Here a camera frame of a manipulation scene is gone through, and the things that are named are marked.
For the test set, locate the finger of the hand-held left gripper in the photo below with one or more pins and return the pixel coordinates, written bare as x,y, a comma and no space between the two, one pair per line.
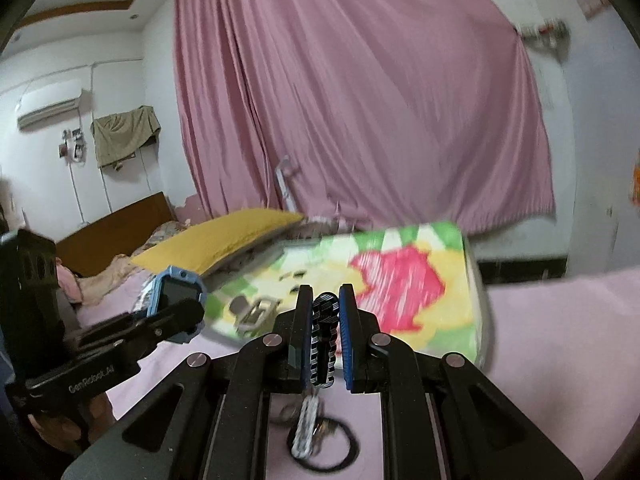
90,375
170,316

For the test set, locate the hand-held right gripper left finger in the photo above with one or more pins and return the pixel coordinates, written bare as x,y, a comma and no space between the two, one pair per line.
304,345

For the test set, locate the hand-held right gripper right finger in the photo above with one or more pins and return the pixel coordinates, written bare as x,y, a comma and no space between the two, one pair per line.
347,345

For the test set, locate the grey box with colourful lining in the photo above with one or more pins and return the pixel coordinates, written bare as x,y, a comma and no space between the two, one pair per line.
425,310

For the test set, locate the person's left hand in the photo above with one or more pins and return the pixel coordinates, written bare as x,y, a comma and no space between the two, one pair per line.
55,427

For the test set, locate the grey hair clip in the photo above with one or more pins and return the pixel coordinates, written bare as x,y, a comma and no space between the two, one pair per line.
255,316

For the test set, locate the bed with pink sheet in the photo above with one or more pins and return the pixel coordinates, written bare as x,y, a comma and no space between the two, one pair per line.
107,312

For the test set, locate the peach floral blanket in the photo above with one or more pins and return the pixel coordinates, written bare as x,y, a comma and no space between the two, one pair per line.
115,275

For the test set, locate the yellow pillow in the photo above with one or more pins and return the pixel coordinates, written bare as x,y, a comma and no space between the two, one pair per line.
215,240

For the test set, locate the wooden headboard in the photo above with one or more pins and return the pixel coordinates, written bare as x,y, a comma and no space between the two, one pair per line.
110,232

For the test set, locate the floral satin pillow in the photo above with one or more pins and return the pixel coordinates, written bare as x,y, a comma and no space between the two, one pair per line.
330,227

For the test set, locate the white folding lamp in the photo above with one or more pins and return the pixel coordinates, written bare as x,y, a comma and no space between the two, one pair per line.
285,180

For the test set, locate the olive hanging cloth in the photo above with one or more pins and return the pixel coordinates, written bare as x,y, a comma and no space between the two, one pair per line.
122,135

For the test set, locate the white air conditioner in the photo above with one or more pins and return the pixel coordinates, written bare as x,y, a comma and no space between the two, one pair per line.
47,107

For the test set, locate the pink curtain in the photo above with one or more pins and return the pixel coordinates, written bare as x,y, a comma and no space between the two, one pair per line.
360,100

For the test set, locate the wall socket with plugs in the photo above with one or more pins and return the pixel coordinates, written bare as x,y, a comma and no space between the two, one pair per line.
72,147

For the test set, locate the cartoon wall sticker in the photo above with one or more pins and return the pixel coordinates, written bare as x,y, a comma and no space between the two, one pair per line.
636,175

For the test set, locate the small wall basketball hoop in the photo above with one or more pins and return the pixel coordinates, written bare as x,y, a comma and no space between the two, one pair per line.
547,32

